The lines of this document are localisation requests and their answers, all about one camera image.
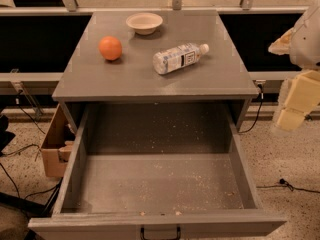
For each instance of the black stand base left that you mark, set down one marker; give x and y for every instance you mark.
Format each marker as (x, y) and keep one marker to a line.
(29, 208)

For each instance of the foam-covered gripper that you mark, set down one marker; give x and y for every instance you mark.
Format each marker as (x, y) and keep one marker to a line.
(306, 48)

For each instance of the clear plastic water bottle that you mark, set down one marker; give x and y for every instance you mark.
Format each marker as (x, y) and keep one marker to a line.
(179, 57)

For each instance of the beige bowl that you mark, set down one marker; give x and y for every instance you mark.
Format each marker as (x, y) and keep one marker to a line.
(144, 23)

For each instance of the metal guard rail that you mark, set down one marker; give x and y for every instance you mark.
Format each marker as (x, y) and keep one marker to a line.
(160, 4)

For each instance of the grey top drawer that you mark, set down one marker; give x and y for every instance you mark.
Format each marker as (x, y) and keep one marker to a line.
(157, 166)

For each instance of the orange fruit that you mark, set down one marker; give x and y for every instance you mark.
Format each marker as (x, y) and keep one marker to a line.
(110, 48)

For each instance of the grey drawer cabinet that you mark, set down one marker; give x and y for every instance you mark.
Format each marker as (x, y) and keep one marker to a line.
(89, 77)

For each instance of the cardboard box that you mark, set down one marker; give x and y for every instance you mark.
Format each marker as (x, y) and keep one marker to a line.
(57, 145)

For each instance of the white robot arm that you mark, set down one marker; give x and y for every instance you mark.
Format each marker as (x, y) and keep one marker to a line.
(305, 46)

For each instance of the black top drawer handle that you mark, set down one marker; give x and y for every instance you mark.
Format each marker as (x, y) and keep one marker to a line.
(165, 234)

